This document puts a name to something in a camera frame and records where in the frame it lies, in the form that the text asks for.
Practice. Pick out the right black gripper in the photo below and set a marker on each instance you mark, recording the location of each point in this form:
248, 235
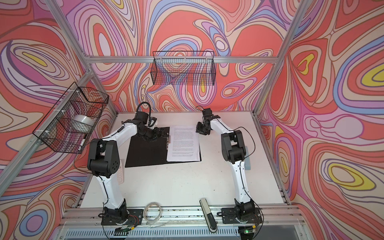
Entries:
199, 130

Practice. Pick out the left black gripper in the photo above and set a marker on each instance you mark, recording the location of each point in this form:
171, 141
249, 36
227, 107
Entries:
156, 135

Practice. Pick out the metal folder clip mechanism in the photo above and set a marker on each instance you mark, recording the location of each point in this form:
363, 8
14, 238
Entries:
168, 141

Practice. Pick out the white and black file folder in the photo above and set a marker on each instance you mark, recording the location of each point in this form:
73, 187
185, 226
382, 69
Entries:
143, 153

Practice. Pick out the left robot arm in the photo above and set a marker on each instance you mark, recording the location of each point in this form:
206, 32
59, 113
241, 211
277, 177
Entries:
104, 161

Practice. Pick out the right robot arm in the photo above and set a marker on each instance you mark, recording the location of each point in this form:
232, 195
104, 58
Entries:
234, 153

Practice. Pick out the pink white calculator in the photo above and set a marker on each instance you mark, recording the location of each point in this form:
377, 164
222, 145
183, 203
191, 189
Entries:
120, 174

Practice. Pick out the grey blue hole punch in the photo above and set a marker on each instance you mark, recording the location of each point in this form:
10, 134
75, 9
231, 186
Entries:
247, 161

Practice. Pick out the silver tape roll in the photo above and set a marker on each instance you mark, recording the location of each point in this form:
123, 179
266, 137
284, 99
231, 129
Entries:
82, 121

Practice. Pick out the marker pen in basket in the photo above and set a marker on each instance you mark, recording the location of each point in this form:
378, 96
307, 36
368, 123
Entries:
82, 143

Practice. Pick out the white and black stapler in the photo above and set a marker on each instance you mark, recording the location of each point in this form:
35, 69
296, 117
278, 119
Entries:
210, 220

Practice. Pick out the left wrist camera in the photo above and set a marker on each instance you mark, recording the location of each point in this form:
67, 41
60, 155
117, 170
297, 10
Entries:
152, 122

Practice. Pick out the rear black wire basket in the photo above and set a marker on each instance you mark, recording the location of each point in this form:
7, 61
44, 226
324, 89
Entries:
176, 68

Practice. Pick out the black wire basket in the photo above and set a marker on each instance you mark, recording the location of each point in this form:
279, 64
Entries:
176, 68
58, 133

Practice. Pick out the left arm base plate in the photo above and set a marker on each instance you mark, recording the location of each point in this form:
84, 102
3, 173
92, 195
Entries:
134, 218

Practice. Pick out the left black wire basket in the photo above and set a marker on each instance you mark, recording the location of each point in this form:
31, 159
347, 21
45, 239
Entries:
58, 133

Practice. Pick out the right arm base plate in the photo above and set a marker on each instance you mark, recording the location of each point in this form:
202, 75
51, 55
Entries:
229, 216

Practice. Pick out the aluminium frame rail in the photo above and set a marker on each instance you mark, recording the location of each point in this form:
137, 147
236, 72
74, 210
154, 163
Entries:
281, 222

